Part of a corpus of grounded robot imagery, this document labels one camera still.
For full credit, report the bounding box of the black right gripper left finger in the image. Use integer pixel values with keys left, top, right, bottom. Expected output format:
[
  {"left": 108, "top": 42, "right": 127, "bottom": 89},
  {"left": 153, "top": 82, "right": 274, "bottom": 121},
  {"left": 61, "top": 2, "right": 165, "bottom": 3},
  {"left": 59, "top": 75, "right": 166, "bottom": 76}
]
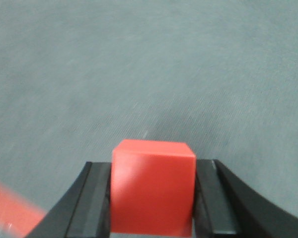
[{"left": 27, "top": 162, "right": 111, "bottom": 238}]

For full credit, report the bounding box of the dark grey carpet mat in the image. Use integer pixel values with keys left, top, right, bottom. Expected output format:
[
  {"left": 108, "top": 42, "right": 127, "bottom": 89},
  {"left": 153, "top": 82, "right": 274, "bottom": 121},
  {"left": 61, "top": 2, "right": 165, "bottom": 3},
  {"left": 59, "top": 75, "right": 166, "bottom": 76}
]
[{"left": 0, "top": 0, "right": 298, "bottom": 217}]

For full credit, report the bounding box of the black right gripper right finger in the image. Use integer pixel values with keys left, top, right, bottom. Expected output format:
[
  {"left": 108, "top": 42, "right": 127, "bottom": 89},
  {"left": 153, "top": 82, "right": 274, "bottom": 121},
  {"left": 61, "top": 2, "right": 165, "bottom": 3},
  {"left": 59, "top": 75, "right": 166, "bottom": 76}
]
[{"left": 193, "top": 159, "right": 298, "bottom": 238}]

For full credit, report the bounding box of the red magnetic cube block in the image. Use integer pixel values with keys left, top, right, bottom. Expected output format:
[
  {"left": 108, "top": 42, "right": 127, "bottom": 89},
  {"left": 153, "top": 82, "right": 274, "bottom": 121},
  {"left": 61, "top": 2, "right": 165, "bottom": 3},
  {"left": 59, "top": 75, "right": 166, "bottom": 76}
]
[{"left": 110, "top": 139, "right": 197, "bottom": 238}]

